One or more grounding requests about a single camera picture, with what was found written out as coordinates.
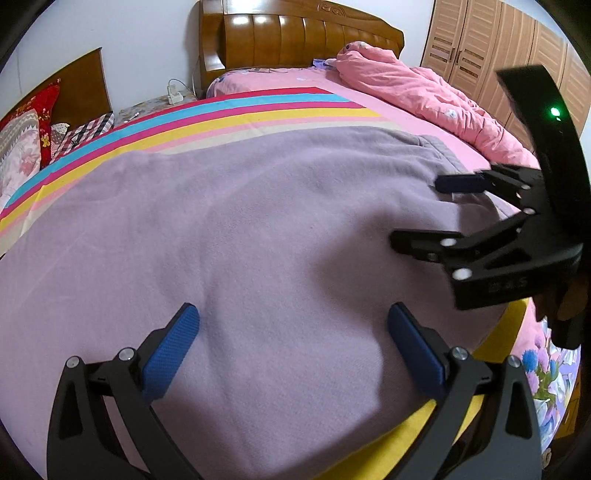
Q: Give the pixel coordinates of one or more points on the grey zigzag floral pillow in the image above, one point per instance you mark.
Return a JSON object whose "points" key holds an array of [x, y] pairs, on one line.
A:
{"points": [[16, 147]]}

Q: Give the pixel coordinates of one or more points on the glossy padded wooden headboard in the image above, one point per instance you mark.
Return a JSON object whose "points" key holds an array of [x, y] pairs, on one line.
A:
{"points": [[286, 41]]}

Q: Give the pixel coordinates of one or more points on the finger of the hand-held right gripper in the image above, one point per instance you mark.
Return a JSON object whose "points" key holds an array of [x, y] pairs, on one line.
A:
{"points": [[485, 251], [461, 183]]}

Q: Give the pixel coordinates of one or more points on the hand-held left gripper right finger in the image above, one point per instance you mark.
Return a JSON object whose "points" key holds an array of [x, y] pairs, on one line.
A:
{"points": [[415, 346]]}

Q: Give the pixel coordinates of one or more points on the purple pants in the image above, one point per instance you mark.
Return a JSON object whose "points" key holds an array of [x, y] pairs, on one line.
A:
{"points": [[231, 254]]}

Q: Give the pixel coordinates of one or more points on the dark wooden headboard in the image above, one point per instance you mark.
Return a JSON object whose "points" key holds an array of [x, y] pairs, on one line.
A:
{"points": [[83, 87]]}

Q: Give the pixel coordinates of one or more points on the red embroidered pillow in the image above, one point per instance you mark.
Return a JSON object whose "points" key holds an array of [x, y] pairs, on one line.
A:
{"points": [[46, 110]]}

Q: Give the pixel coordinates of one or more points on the colourful striped blanket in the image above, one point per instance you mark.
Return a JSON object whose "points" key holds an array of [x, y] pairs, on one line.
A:
{"points": [[207, 124]]}

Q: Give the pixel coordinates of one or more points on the red plaid bedsheet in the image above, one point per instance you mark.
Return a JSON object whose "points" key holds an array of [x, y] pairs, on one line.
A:
{"points": [[87, 131]]}

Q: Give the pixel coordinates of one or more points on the white power strip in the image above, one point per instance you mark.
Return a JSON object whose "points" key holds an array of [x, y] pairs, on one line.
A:
{"points": [[175, 94]]}

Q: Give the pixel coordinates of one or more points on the floral covered nightstand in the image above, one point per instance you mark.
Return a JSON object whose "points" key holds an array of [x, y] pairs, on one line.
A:
{"points": [[147, 108]]}

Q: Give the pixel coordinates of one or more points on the pink bedsheet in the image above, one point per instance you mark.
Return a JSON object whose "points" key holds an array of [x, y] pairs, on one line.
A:
{"points": [[369, 99]]}

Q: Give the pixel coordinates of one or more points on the small purple cloth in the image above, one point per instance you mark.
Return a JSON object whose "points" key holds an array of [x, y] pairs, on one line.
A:
{"points": [[323, 63]]}

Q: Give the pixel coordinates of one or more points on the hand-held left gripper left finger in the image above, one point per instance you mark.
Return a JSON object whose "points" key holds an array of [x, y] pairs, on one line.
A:
{"points": [[173, 350]]}

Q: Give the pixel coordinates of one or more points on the pink fluffy quilt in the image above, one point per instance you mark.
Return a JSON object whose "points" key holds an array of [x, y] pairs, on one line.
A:
{"points": [[425, 101]]}

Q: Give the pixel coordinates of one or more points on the light wooden wardrobe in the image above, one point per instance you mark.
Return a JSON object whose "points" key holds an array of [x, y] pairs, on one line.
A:
{"points": [[503, 41]]}

